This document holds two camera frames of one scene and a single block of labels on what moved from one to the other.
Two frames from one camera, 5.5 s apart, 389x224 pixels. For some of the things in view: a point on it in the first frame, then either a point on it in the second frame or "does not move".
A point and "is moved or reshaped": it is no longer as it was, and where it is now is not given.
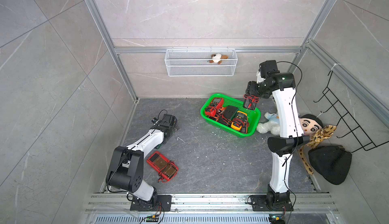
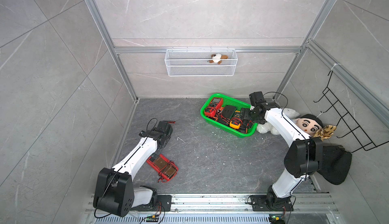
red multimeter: [216, 104] does not move
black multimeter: [229, 112] does not move
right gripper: [249, 89] → [258, 121]
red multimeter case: [167, 169] does not move
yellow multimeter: [240, 123] does not move
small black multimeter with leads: [250, 101] is moved or reshaped
